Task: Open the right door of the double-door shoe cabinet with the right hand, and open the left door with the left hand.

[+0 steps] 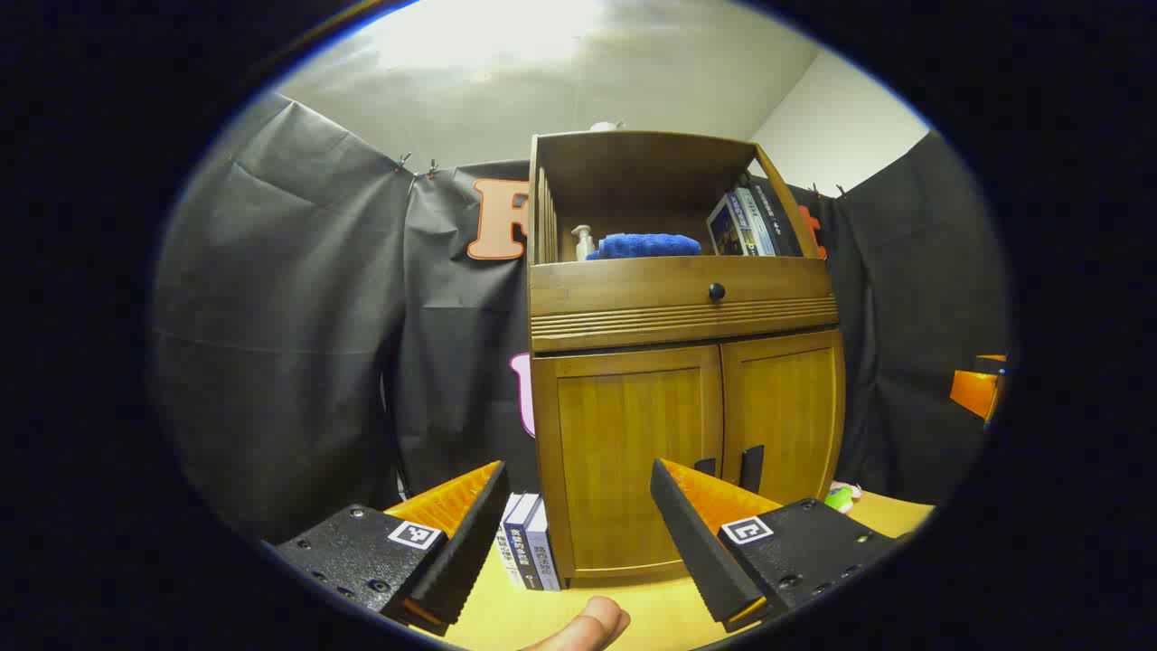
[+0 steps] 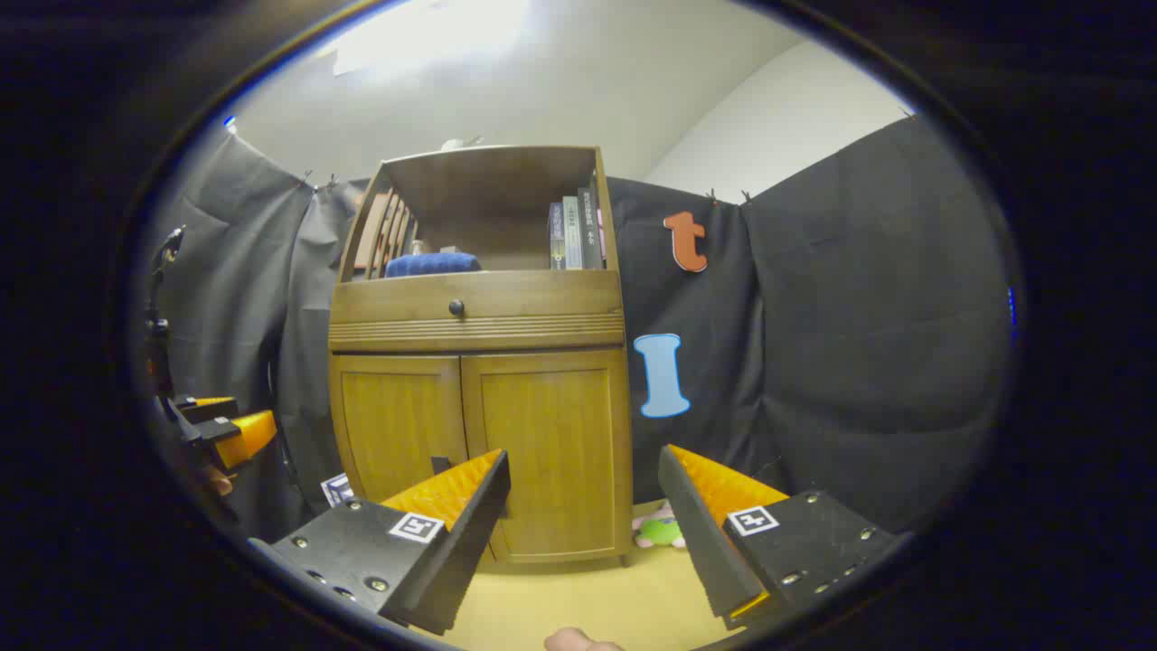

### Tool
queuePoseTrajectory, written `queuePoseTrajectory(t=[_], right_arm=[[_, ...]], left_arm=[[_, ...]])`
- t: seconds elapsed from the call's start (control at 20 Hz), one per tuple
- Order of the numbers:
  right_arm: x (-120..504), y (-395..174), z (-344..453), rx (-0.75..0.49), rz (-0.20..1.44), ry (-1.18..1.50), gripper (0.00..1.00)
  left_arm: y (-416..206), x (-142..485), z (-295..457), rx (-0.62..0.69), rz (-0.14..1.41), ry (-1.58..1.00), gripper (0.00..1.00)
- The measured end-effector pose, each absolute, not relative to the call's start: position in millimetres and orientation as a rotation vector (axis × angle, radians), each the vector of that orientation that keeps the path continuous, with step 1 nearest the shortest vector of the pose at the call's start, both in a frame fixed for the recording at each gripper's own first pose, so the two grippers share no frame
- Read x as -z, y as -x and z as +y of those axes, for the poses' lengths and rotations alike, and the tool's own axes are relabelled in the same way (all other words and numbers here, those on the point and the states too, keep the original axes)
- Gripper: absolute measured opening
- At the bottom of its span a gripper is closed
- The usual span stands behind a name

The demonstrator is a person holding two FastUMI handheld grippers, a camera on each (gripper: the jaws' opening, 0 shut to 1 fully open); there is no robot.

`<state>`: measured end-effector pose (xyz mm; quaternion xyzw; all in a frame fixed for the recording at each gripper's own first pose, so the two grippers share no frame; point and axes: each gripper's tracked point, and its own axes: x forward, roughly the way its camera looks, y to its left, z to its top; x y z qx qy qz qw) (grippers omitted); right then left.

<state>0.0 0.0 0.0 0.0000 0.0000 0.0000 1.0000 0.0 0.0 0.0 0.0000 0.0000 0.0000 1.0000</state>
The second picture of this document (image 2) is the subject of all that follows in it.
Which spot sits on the small white object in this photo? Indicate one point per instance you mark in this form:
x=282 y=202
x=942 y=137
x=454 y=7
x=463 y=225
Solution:
x=459 y=143

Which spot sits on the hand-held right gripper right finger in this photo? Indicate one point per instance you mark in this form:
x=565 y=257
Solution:
x=696 y=533

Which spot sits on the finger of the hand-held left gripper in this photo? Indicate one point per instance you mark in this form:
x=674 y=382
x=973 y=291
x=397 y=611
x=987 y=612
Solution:
x=244 y=436
x=210 y=404

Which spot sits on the green plush toy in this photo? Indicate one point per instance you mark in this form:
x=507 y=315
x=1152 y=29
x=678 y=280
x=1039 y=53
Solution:
x=660 y=532

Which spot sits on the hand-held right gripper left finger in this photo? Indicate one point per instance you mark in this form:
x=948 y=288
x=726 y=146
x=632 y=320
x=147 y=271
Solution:
x=470 y=533

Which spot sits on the black backdrop cloth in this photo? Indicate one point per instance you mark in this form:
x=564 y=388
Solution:
x=859 y=316

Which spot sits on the dark blue book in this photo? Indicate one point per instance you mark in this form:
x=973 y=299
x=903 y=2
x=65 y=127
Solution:
x=556 y=240

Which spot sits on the grey book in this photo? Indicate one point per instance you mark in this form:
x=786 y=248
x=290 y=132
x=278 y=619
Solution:
x=572 y=235

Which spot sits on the wooden double-door shoe cabinet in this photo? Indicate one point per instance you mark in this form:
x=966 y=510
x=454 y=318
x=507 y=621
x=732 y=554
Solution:
x=533 y=312

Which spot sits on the wooden cabinet drawer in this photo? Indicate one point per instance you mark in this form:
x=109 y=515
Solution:
x=542 y=298

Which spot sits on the wooden cabinet door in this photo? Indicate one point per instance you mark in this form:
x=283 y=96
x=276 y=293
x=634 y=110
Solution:
x=551 y=434
x=398 y=425

